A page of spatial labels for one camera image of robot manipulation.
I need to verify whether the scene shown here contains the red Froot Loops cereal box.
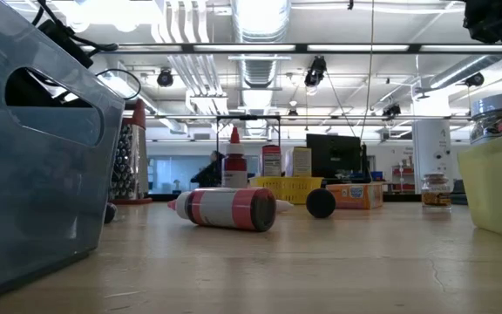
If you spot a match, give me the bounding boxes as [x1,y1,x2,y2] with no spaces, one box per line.
[261,144,282,178]

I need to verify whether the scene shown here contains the white round column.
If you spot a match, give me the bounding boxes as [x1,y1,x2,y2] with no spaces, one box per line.
[411,119,452,193]

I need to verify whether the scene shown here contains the black computer monitor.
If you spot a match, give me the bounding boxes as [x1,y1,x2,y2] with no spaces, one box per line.
[305,133,368,180]

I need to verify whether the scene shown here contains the silver ventilation duct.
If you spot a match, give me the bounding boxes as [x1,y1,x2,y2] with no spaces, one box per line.
[231,0,291,88]

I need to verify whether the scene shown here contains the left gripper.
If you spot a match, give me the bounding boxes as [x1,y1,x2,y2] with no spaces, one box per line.
[5,19,95,108]

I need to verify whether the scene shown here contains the yellow translucent plastic bin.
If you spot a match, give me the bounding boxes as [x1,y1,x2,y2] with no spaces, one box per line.
[457,126,502,243]

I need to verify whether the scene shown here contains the red food colouring bottle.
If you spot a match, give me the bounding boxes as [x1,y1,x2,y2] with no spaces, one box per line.
[166,187,277,233]
[220,126,249,189]

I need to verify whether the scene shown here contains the metal box grater red handle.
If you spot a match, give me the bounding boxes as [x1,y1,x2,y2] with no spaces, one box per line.
[109,98,153,206]

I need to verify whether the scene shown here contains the yellow plastic basket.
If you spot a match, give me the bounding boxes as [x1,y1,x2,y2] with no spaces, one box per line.
[249,175,324,205]

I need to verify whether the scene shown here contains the dark dropper bottle white cap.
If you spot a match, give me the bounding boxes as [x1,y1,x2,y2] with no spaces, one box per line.
[104,202,118,225]

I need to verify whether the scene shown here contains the purple food colouring bottle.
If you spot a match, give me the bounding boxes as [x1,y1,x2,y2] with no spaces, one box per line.
[305,188,337,220]

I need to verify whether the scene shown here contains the small glass spice jar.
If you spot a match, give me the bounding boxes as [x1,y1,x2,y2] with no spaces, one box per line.
[420,173,452,211]

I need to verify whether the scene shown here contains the thin black background frame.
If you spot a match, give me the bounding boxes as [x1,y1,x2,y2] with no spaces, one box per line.
[214,113,282,175]

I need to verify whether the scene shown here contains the glass jar with silver lid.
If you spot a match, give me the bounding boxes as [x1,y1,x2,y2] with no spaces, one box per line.
[469,90,502,146]

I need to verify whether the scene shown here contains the yellow Corn Pops cereal box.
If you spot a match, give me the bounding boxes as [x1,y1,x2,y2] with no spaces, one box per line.
[284,147,313,178]

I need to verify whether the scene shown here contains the black overhead frame beam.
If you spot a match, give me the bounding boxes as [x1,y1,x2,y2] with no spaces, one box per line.
[80,42,502,56]

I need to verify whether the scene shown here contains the orange Mini Wheats cereal box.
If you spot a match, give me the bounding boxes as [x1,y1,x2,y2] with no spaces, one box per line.
[325,181,385,210]

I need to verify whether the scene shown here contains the small shelf with items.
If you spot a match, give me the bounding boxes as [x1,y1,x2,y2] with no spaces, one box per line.
[390,163,414,193]

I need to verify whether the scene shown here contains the person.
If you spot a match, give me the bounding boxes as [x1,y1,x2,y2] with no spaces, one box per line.
[189,150,227,188]

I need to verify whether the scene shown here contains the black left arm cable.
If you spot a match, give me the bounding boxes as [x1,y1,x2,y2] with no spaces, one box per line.
[35,0,142,101]

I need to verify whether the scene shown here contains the grey translucent plastic bin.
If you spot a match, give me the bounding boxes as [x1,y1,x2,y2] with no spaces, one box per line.
[0,0,126,306]

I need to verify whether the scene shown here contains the black overhead camera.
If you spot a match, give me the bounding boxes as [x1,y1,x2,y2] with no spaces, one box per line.
[303,55,329,88]

